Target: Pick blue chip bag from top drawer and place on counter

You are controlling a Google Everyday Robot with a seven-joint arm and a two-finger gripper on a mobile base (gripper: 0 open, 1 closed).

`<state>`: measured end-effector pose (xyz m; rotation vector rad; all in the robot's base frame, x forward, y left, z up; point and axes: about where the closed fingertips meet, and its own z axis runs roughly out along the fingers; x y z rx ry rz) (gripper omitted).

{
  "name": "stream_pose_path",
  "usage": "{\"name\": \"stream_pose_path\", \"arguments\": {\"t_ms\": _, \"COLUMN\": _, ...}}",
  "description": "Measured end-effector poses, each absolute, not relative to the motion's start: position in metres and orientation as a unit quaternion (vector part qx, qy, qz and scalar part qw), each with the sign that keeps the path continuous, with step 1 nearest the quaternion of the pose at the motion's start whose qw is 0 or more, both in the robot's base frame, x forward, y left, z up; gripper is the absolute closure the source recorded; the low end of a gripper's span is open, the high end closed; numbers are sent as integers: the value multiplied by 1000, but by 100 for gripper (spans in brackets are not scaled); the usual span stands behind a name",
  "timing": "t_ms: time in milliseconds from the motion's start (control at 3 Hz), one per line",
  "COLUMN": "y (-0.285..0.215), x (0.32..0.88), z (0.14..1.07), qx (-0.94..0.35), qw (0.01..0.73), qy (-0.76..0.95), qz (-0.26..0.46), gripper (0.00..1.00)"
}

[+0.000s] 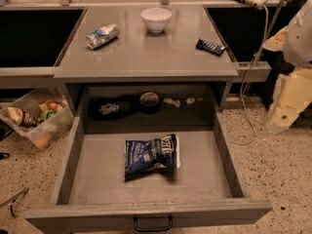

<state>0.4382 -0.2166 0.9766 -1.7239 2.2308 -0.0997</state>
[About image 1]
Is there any brown snack bag in bin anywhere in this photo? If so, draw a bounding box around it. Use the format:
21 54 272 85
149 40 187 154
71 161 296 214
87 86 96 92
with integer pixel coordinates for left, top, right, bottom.
7 107 38 129

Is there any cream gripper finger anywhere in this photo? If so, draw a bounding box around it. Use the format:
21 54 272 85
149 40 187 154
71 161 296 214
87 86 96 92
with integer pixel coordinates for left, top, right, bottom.
263 26 288 52
266 67 312 134

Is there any silver blue soda can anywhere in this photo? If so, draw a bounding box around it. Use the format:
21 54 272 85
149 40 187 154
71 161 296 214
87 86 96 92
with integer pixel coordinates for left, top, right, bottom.
86 23 120 50

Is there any grey counter cabinet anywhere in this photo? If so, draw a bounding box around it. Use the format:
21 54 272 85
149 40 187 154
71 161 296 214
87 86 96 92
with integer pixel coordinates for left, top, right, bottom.
0 5 271 88

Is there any white ceramic bowl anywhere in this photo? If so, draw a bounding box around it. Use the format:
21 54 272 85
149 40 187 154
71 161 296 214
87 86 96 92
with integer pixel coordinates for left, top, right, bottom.
140 8 172 33

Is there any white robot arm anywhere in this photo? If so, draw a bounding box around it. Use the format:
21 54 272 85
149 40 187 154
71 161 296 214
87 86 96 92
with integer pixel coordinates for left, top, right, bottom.
263 0 312 134

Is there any blue chip bag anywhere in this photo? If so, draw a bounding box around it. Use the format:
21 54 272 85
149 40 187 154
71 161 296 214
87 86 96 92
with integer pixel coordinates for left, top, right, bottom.
125 134 180 180

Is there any clear plastic storage bin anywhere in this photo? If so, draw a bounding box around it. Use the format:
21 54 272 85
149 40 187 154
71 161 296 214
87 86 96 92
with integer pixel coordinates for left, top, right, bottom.
0 87 74 150

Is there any black drawer handle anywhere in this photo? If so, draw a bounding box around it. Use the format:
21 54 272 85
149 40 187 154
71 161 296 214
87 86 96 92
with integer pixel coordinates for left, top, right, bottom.
134 216 174 233

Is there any open grey drawer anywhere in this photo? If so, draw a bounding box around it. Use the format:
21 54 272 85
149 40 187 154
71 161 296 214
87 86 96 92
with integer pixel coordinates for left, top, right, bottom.
25 83 272 234

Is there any dark blue snack bar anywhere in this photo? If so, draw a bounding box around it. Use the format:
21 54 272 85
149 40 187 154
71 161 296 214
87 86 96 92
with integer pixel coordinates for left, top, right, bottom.
196 39 226 57

